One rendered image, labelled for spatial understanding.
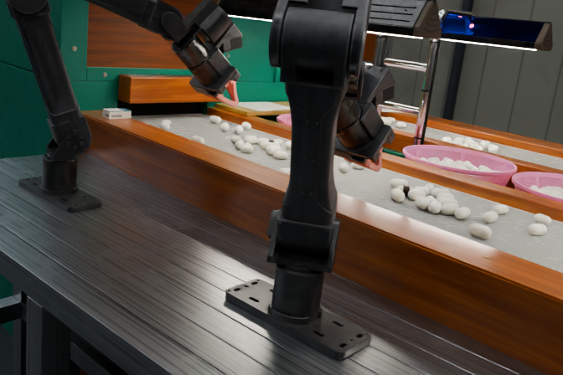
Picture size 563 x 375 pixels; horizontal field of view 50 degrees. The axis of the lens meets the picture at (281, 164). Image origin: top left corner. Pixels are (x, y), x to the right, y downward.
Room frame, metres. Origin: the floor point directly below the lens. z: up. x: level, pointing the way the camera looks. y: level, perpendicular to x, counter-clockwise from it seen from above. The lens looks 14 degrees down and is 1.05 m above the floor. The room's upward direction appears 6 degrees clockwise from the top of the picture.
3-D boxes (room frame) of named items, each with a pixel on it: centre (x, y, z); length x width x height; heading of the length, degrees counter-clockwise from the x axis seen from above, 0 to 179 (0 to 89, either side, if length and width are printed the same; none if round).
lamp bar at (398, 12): (1.40, -0.03, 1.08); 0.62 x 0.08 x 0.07; 46
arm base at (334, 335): (0.71, -0.04, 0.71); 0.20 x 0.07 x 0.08; 50
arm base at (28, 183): (1.10, 0.42, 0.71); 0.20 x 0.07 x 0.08; 50
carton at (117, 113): (1.46, 0.42, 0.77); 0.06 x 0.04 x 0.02; 136
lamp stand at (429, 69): (1.74, -0.37, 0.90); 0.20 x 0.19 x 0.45; 46
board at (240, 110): (1.87, 0.05, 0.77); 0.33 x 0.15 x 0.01; 136
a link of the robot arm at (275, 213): (0.72, -0.04, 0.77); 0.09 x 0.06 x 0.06; 81
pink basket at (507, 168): (1.42, -0.42, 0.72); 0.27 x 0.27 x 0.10
